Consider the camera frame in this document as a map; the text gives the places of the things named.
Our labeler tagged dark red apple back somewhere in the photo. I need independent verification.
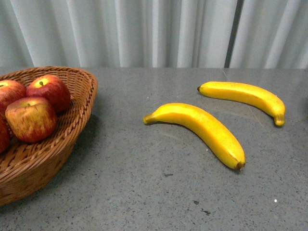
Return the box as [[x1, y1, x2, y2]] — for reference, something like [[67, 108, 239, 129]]
[[26, 75, 71, 113]]

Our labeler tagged red apple with stem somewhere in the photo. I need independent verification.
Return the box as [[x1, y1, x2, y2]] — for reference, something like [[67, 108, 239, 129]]
[[0, 117, 10, 153]]

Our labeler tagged yellow banana near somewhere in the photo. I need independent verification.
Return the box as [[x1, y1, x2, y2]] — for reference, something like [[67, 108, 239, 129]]
[[143, 103, 245, 171]]

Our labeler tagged yellow banana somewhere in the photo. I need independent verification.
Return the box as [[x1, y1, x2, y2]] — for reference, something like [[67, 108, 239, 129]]
[[197, 81, 286, 126], [143, 103, 245, 171]]

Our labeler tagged yellow banana far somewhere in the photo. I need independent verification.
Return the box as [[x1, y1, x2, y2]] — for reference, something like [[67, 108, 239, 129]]
[[197, 81, 286, 126]]

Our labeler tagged red yellow apple centre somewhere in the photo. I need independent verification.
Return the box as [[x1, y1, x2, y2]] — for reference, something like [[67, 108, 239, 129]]
[[5, 97, 57, 143]]

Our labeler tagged brown wicker basket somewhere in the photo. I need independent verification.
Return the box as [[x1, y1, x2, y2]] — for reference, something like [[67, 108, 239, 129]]
[[0, 66, 98, 205]]

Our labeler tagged white pleated curtain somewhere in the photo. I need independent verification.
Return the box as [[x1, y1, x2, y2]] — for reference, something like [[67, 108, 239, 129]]
[[0, 0, 308, 69]]

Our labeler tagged red apple back left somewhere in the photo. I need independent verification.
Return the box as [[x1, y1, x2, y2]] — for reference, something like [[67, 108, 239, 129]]
[[0, 79, 26, 119]]

